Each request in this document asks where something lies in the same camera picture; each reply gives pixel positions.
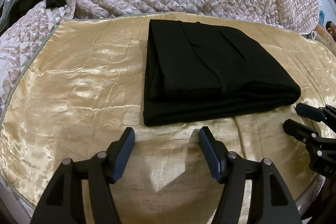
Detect black pants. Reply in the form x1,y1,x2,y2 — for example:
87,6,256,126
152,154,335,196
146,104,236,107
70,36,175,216
143,19,301,127

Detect reclining person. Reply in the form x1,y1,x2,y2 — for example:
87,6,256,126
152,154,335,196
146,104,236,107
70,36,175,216
314,21,335,52

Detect blue bottle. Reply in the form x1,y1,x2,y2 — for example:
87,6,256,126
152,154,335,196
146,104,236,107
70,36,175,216
318,11,325,26

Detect golden satin bed sheet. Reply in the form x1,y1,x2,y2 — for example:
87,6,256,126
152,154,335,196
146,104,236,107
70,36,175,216
1,12,335,223

